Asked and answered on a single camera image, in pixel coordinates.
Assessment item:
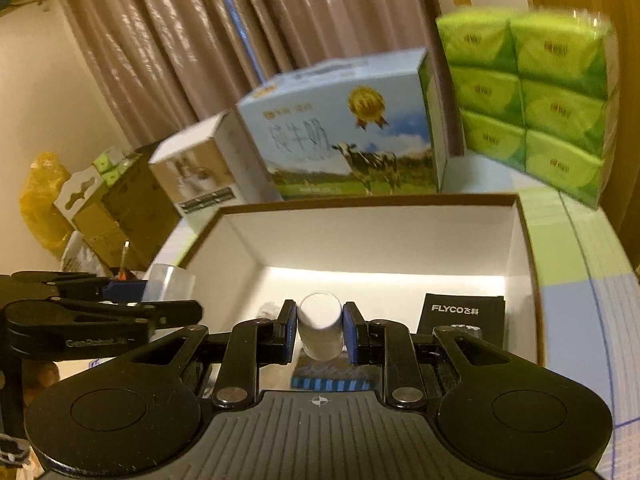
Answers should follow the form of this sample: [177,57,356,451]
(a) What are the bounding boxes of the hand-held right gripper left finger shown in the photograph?
[85,299,300,408]

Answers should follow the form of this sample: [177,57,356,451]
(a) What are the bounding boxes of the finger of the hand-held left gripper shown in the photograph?
[0,271,149,304]
[5,297,204,329]

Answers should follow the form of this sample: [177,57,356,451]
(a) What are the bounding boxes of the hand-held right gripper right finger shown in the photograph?
[342,301,547,408]

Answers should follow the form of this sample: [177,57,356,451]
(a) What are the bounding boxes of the knit-covered hot water bottle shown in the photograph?
[290,292,376,392]

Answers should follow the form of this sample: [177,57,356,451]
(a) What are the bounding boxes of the translucent plastic cup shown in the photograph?
[145,263,197,306]

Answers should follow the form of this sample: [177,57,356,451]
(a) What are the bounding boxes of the brown cardboard box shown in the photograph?
[172,193,547,393]

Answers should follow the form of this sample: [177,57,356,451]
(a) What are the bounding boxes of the black product box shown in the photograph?
[416,292,506,351]

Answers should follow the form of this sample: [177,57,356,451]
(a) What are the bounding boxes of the crinkled clear plastic bag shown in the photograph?
[60,232,109,277]

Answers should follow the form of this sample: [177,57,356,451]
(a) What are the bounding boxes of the brown shipping carton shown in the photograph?
[75,152,179,272]

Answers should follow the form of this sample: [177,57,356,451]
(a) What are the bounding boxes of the white hanger card packaging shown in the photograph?
[53,169,109,227]

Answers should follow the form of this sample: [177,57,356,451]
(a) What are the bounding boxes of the yellow plastic bag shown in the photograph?
[19,151,74,252]

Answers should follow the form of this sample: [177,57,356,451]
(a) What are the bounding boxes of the small green tissue packs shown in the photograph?
[92,147,134,184]

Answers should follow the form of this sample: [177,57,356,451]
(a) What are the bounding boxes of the humidifier box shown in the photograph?
[148,112,247,217]

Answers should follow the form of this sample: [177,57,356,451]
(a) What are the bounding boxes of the blue milk carton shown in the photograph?
[235,47,447,204]

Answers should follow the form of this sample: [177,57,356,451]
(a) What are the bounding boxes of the brown curtain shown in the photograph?
[52,0,442,161]

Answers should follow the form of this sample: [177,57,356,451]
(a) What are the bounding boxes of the stack of green tissue packs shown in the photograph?
[436,7,619,210]

